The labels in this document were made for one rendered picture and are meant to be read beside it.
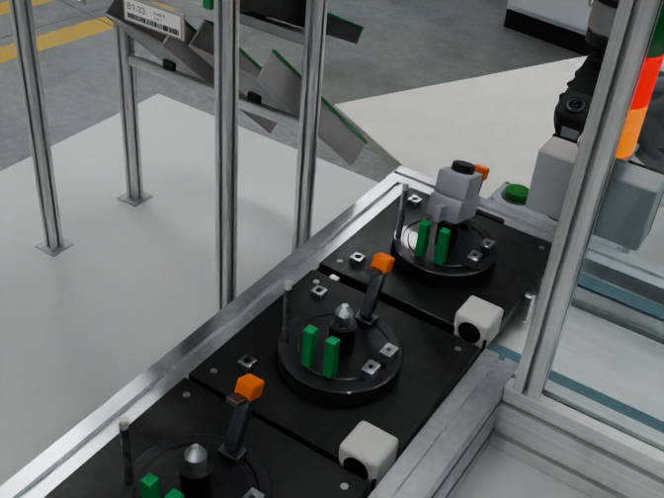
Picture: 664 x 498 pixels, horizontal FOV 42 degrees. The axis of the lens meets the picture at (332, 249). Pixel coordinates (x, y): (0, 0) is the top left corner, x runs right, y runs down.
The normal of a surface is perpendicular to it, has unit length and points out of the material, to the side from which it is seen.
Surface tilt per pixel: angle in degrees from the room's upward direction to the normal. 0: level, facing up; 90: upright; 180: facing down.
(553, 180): 90
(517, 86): 0
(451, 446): 0
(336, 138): 90
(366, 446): 0
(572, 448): 90
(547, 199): 90
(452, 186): 73
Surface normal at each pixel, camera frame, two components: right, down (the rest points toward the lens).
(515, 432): -0.55, 0.46
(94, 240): 0.07, -0.80
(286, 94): 0.72, 0.45
